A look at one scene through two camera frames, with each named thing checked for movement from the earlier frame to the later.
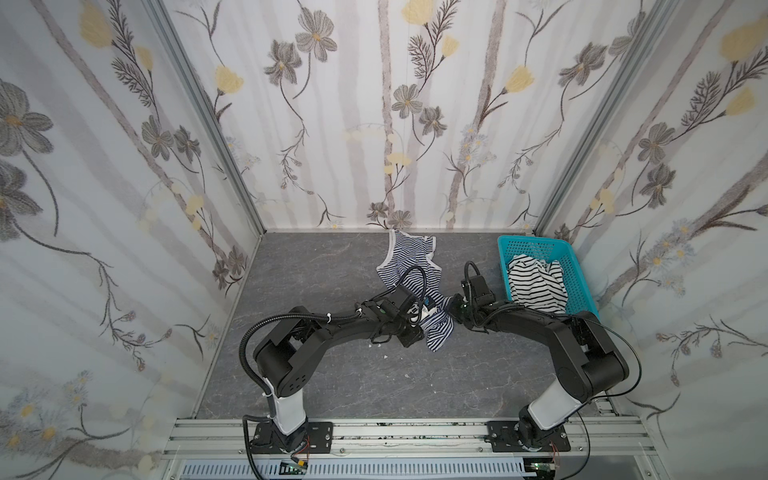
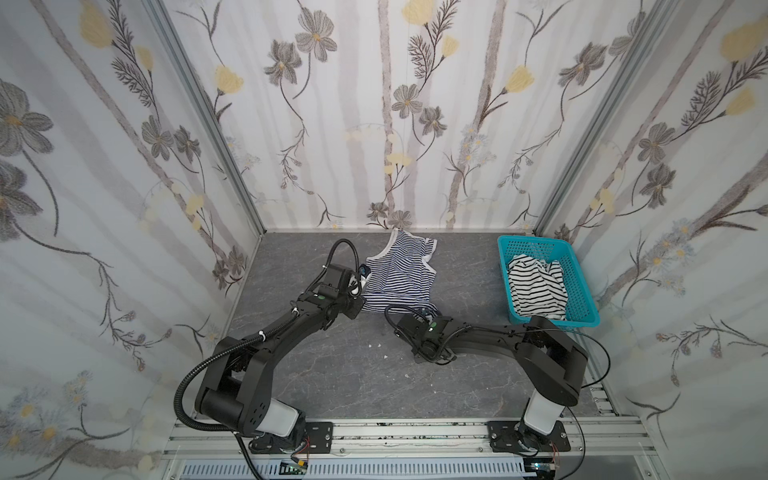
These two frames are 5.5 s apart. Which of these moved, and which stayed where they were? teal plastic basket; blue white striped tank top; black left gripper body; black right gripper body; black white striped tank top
Moved: black right gripper body; black left gripper body; blue white striped tank top
Stayed: teal plastic basket; black white striped tank top
